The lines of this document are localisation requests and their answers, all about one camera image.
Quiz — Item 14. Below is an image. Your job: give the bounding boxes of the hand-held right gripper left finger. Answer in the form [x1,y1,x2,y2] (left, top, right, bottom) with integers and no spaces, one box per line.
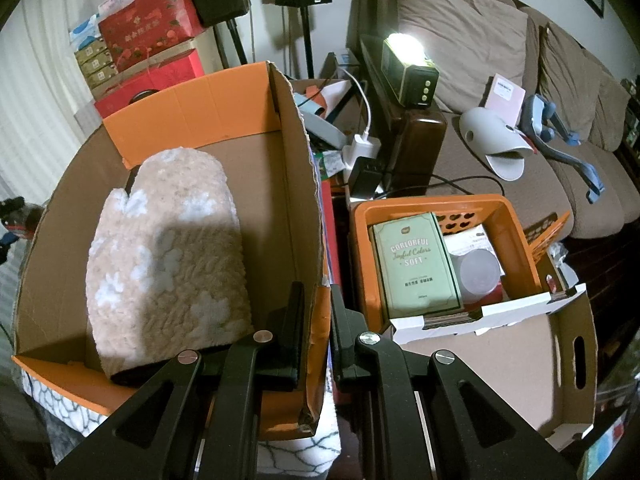
[50,282,306,480]

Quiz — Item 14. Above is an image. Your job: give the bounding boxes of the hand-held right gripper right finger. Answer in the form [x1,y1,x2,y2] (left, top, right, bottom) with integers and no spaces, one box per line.
[329,284,577,480]

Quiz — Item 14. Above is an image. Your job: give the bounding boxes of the orange plastic crate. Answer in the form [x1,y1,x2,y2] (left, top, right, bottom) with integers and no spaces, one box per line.
[348,194,544,335]

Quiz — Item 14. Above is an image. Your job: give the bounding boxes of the red flat box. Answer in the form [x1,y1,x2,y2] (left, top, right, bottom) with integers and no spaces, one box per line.
[320,180,345,406]

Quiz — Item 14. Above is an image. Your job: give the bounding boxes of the green paper box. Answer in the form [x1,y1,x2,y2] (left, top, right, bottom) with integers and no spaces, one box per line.
[369,211,466,321]

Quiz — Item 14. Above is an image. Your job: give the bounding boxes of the stack of dark cards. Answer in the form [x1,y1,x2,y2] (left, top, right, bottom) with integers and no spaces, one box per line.
[422,308,484,330]

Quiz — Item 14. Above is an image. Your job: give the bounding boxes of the low cardboard tray box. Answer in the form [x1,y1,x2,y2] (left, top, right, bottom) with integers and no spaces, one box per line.
[390,240,599,437]

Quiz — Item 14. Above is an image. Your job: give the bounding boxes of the translucent white cup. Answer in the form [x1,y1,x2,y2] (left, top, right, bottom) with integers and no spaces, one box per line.
[450,248,503,306]

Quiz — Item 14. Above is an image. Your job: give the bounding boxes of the fluffy beige paw-print slipper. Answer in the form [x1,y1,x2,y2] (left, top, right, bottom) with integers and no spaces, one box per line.
[85,149,253,387]

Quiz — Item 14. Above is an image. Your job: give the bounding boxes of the large cardboard box orange flaps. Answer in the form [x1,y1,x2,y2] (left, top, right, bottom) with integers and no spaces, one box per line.
[11,61,332,442]

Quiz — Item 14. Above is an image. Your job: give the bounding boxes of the white paper leaflet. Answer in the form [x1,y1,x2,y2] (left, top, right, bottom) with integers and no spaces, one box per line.
[444,225,495,262]

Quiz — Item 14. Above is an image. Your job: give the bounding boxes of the black power adapter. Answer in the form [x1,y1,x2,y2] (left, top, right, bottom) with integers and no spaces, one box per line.
[348,157,385,196]

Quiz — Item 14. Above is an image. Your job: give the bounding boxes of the white charger plug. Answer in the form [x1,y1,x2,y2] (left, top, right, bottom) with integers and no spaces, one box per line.
[342,132,382,164]

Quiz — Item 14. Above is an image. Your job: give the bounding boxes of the dark wooden sofa armrest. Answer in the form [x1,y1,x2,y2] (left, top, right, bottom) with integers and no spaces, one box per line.
[359,35,449,197]

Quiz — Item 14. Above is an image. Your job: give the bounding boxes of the brown fabric sofa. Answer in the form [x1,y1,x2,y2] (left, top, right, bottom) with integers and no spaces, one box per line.
[347,0,640,242]

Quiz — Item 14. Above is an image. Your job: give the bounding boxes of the grey rubber slipper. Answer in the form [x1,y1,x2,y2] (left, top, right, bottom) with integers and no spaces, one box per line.
[459,107,536,182]

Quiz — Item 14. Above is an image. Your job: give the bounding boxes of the green lantern lamp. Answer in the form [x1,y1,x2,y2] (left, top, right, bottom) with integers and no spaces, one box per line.
[381,32,441,107]

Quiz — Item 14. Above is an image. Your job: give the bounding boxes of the plain red gift box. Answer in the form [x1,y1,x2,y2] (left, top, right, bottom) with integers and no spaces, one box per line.
[94,52,207,119]

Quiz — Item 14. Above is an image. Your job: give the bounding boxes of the blue grey plastic tool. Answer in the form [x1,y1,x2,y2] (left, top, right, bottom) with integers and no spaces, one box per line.
[520,94,607,205]

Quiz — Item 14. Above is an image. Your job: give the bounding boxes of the pink book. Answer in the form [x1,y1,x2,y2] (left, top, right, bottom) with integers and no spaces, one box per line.
[486,74,527,129]

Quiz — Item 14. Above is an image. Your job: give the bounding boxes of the black speaker stand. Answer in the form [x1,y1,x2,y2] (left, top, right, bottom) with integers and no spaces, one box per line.
[299,5,316,79]
[226,19,249,67]

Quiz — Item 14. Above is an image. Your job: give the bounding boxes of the dark blurry object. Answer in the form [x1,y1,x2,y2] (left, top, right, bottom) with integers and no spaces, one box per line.
[0,196,45,262]

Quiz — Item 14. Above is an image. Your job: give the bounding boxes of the stack of olive boxes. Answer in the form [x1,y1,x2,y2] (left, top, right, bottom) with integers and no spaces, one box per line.
[74,42,119,101]

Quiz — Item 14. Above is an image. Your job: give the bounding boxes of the large brown sofa cushion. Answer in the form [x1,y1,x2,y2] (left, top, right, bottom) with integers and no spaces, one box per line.
[394,0,530,114]

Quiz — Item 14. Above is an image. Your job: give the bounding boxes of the red printed gift box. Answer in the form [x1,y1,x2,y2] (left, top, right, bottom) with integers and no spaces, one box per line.
[98,0,204,74]

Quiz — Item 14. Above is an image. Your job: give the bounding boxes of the white curtain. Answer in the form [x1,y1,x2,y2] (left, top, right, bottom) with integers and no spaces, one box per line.
[0,0,103,203]

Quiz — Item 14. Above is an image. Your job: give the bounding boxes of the small brown sofa cushion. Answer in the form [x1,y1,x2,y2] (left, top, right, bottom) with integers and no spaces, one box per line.
[587,72,632,154]

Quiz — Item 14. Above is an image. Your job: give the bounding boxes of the medium brown sofa cushion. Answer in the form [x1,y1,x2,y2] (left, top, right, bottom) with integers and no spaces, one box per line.
[537,22,619,132]

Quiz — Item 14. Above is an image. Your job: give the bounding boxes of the blue white tissue pack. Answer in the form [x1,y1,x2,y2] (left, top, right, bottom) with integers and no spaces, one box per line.
[70,15,104,52]

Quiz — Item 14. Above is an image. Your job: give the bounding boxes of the black cable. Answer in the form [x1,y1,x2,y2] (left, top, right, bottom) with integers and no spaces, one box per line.
[380,174,502,197]

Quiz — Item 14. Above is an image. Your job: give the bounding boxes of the white charging cable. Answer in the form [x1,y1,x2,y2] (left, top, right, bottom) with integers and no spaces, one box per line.
[327,65,374,142]

